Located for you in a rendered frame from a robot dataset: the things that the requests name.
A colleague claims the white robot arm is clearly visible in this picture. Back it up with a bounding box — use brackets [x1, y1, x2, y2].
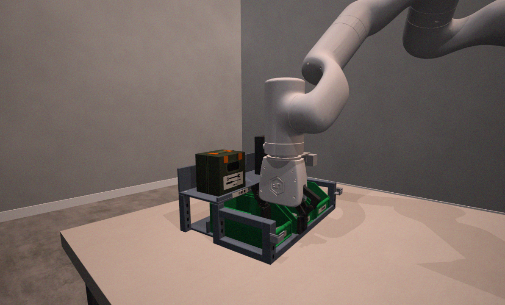
[263, 0, 505, 166]

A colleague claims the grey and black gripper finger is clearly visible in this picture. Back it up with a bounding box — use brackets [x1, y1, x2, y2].
[295, 185, 321, 235]
[251, 183, 271, 219]

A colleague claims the grey metal shelf rack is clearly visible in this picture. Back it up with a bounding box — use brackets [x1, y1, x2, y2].
[177, 152, 343, 265]

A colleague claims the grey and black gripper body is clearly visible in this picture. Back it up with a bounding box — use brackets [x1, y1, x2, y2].
[259, 155, 307, 207]

